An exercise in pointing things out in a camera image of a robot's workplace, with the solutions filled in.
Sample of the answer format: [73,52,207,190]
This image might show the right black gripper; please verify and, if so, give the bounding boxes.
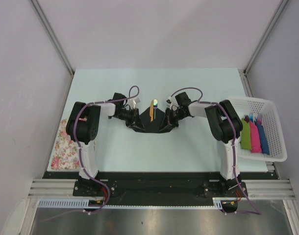
[160,107,187,131]

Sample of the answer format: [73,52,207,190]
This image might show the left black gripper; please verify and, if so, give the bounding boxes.
[114,107,145,131]

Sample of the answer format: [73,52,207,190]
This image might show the black paper napkin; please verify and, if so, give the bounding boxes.
[139,107,166,134]

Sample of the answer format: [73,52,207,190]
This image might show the gold knife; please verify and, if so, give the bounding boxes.
[149,100,154,122]

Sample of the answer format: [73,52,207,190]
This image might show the iridescent rainbow fork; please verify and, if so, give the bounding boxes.
[153,99,158,118]

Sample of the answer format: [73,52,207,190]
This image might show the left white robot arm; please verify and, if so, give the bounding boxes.
[66,93,145,196]

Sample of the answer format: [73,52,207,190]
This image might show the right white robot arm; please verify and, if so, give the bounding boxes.
[159,92,243,196]

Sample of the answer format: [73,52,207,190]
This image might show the green napkin roll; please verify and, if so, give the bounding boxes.
[241,118,252,150]

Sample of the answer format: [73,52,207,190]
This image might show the pink napkin roll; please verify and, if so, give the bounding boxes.
[245,116,262,153]

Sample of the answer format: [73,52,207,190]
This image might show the blue napkin roll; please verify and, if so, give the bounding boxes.
[254,113,270,155]

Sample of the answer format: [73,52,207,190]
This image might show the floral cloth mat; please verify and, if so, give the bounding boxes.
[48,119,80,171]

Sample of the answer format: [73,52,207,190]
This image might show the white plastic basket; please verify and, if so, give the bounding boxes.
[227,96,287,162]

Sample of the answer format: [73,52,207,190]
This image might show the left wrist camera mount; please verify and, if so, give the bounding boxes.
[129,97,140,109]

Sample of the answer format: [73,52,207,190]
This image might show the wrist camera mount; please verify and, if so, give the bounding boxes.
[166,96,177,111]
[129,97,140,109]

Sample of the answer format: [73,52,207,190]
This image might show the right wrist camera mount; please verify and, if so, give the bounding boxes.
[166,96,177,111]

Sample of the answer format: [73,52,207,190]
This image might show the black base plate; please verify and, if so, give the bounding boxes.
[42,172,279,206]

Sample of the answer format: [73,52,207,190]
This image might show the white cable duct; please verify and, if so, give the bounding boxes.
[38,198,222,210]

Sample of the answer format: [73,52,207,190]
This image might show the aluminium rail frame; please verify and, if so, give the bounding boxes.
[28,179,296,200]

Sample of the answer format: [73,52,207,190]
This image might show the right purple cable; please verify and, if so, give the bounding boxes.
[169,87,262,215]

